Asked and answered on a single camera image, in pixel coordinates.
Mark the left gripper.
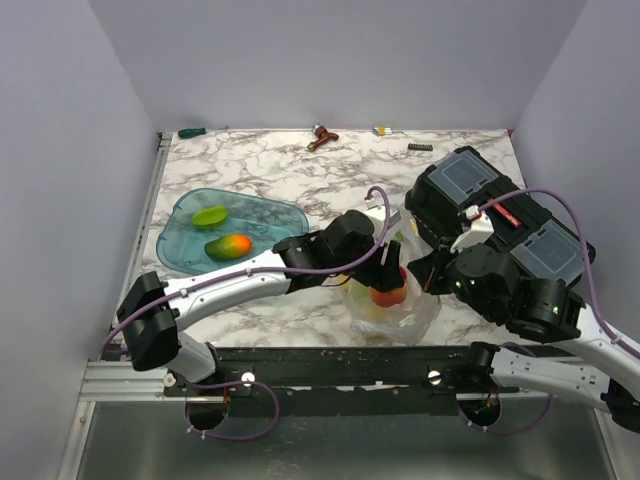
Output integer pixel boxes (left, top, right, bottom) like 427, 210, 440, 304
330, 234, 403, 293

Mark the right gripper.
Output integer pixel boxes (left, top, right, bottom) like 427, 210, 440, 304
406, 235, 499, 322

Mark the orange fake peach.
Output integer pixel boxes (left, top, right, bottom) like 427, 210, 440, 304
370, 286, 408, 308

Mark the clear plastic bag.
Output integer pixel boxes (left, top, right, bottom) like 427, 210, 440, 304
339, 207, 441, 346

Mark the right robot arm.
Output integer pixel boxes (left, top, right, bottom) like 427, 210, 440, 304
408, 244, 639, 432

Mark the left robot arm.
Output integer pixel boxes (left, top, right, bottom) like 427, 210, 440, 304
117, 207, 404, 395

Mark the fake mango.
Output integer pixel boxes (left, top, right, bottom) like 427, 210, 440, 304
204, 234, 253, 261

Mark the green fake fruit slice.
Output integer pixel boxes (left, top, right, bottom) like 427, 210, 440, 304
191, 205, 228, 230

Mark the black tool box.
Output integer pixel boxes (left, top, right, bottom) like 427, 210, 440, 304
405, 146, 584, 299

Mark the small black chip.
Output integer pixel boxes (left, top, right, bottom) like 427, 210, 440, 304
407, 143, 434, 152

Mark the yellow white small item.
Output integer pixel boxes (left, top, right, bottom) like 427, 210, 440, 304
372, 126, 393, 136

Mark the brown tap fitting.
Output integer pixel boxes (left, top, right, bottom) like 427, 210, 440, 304
307, 123, 339, 151

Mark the blue transparent tray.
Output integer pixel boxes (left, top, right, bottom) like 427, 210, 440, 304
156, 188, 309, 275

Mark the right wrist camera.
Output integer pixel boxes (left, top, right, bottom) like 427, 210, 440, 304
450, 205, 494, 253

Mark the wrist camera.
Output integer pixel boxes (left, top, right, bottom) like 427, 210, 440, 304
450, 205, 494, 253
364, 198, 401, 227

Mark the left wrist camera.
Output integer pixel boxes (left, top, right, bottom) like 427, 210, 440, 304
364, 198, 401, 227

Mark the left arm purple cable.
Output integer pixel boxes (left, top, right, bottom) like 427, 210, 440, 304
102, 185, 391, 351

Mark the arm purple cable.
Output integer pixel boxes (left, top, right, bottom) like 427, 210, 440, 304
102, 185, 391, 351
477, 187, 640, 361

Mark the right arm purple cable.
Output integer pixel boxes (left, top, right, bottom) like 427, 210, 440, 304
477, 187, 640, 361

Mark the green handle screwdriver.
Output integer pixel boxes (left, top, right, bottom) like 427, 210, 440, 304
177, 125, 229, 140

